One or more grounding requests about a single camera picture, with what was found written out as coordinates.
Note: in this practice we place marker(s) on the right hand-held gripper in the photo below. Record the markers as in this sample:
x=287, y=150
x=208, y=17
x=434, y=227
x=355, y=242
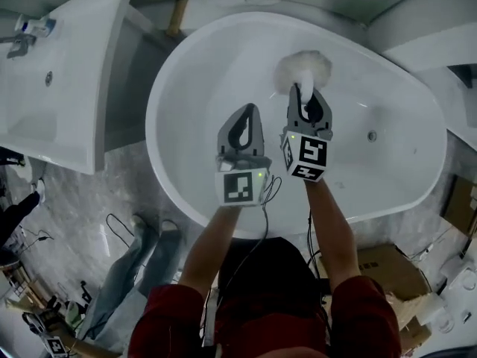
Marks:
x=313, y=153

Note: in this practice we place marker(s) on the person's left forearm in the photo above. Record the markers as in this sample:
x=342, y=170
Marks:
x=208, y=244

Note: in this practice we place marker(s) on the white bottle with blue cap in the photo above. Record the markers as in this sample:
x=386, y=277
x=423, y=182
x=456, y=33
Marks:
x=37, y=24

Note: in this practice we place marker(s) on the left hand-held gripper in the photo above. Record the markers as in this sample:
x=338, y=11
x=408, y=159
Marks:
x=236, y=188

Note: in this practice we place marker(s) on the person's red shirt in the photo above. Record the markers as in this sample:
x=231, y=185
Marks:
x=268, y=330

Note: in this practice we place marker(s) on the person's black trousers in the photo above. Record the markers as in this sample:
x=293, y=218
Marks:
x=268, y=270

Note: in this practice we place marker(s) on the white oval bathtub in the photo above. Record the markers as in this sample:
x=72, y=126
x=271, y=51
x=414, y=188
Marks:
x=208, y=69

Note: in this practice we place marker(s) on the wooden plank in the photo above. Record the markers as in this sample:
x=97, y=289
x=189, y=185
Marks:
x=178, y=15

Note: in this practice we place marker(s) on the white vanity sink cabinet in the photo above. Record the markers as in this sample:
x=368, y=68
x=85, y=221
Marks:
x=67, y=106

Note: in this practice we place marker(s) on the chrome sink faucet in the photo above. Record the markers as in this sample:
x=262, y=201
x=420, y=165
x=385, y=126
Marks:
x=20, y=47

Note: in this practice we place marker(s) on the person's right forearm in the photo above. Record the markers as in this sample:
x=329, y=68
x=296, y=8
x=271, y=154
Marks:
x=331, y=229

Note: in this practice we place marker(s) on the large cardboard box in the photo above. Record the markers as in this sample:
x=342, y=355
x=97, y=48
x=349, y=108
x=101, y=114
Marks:
x=387, y=270

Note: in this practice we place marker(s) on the small cardboard box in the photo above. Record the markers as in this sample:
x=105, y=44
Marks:
x=460, y=207

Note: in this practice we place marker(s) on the fluffy white duster brush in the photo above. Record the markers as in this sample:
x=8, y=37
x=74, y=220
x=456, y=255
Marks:
x=302, y=63

